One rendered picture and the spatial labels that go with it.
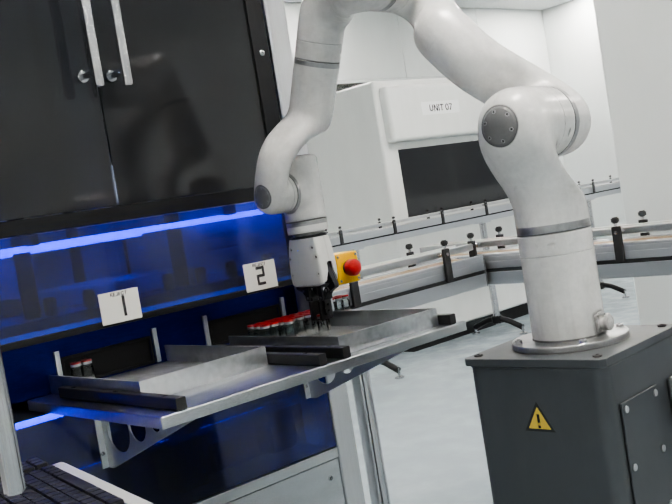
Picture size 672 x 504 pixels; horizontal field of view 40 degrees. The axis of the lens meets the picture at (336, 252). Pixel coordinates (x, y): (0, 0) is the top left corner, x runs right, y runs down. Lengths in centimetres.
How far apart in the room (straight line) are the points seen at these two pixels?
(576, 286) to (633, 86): 165
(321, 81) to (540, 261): 57
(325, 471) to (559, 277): 85
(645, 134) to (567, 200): 160
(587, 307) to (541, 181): 22
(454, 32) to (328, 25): 29
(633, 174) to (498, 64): 158
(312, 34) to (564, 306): 70
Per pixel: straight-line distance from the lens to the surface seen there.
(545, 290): 152
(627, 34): 312
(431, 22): 162
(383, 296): 239
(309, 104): 181
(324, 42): 180
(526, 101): 146
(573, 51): 1100
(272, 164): 179
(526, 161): 147
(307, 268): 187
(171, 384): 157
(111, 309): 181
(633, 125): 311
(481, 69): 159
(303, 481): 210
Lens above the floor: 115
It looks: 3 degrees down
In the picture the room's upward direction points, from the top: 9 degrees counter-clockwise
